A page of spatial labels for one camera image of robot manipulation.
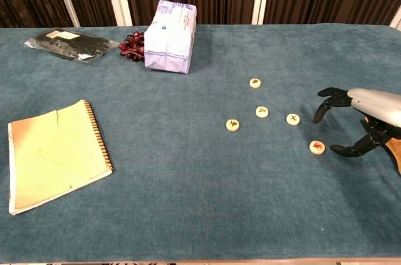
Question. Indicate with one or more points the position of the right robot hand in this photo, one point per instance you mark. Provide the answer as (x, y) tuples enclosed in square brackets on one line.
[(372, 105)]

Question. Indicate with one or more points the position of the dark red grape bunch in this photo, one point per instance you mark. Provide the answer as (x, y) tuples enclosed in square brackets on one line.
[(131, 44)]

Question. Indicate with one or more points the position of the black item in clear bag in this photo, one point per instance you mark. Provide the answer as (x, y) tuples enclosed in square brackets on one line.
[(69, 44)]

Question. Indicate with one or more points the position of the yellow spiral notebook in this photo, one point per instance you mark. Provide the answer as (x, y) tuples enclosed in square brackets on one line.
[(56, 158)]

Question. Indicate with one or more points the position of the teal table cloth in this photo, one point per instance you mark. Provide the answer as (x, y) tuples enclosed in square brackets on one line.
[(188, 183)]

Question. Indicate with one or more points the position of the white tissue pack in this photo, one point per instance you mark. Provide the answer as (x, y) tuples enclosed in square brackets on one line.
[(170, 42)]

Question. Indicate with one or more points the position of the brown snack pouch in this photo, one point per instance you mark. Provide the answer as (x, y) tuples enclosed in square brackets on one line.
[(395, 158)]

